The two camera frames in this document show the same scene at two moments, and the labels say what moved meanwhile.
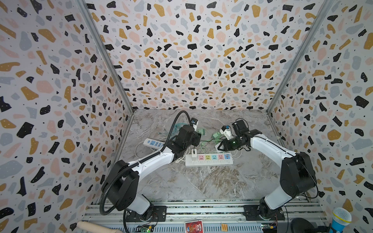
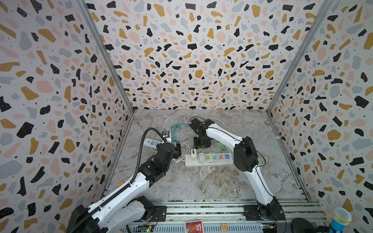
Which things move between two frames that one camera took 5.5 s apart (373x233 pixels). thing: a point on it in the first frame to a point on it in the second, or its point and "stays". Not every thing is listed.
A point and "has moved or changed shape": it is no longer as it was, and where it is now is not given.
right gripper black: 225,144 to 206,144
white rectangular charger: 221,147 has moved or changed shape
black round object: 299,225 stays
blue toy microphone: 341,218 stays
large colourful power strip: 211,159 stays
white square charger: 194,156 stays
